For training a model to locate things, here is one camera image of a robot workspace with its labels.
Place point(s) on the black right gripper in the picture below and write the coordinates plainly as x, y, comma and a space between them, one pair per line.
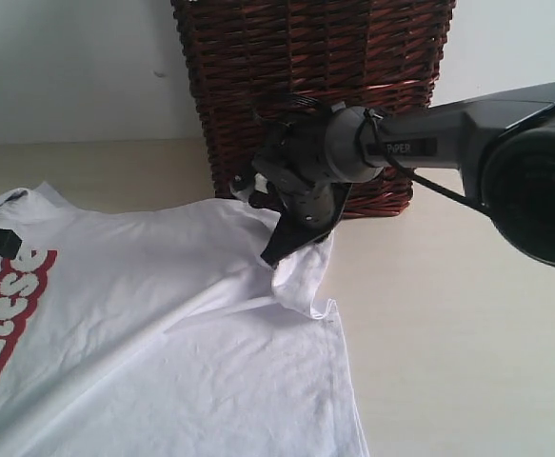
292, 160

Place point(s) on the white t-shirt red lettering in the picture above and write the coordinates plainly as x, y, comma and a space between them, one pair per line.
164, 333

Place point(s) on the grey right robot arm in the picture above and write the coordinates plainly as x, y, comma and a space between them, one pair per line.
494, 154

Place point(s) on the dark brown wicker basket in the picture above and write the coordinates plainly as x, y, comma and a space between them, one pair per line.
245, 58

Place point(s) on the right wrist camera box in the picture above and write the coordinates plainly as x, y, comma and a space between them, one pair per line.
251, 189

